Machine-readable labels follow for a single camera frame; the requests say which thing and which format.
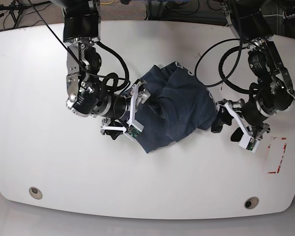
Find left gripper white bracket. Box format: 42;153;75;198
211;99;270;142

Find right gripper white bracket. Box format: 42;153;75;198
99;79;151;141

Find dark blue T-shirt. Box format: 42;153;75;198
135;62;218;153

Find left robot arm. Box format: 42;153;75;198
211;0;295;152

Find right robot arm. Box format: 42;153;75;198
63;0;150;140

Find red tape rectangle marking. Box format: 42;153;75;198
265;137;288;174

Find white power strip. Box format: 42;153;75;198
283;6;295;20

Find black tripod stand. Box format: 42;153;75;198
0;0;53;30

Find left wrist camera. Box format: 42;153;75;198
239;136;259;153

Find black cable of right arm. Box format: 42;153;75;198
93;40;130;96

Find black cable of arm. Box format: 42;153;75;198
93;40;130;96
194;0;255;95

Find right table cable grommet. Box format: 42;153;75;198
244;197;259;209

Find table cable grommet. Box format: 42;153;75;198
29;187;43;200
244;197;259;209

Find left table cable grommet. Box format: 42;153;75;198
29;187;43;200

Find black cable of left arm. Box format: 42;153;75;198
194;0;255;95

